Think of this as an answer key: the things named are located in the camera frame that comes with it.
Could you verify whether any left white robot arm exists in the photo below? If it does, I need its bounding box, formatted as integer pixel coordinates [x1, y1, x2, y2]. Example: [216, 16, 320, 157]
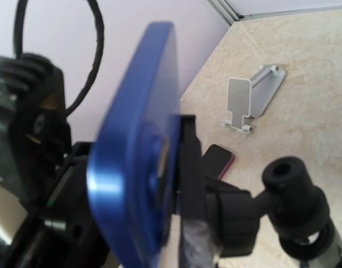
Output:
[0, 54, 119, 267]

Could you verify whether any silver folding phone stand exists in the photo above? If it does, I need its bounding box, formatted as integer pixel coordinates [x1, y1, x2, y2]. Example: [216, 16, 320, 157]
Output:
[224, 64, 286, 134]

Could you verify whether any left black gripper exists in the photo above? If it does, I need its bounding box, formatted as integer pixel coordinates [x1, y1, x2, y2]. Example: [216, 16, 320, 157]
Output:
[14, 142, 120, 267]

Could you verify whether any left aluminium frame post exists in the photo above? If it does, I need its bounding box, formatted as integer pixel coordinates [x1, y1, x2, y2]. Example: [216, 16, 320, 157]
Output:
[207, 0, 243, 26]

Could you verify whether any black phone red case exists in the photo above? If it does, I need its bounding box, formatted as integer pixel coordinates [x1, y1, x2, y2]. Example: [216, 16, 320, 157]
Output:
[201, 144, 235, 180]

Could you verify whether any blue phone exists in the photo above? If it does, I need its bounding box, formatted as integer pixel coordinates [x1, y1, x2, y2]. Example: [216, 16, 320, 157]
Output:
[86, 22, 180, 267]

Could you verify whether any black tall phone stand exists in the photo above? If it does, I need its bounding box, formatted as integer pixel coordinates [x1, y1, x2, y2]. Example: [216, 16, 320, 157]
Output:
[177, 116, 342, 267]

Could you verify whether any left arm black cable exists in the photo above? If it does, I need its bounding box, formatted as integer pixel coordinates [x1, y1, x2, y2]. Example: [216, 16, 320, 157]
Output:
[13, 0, 105, 118]

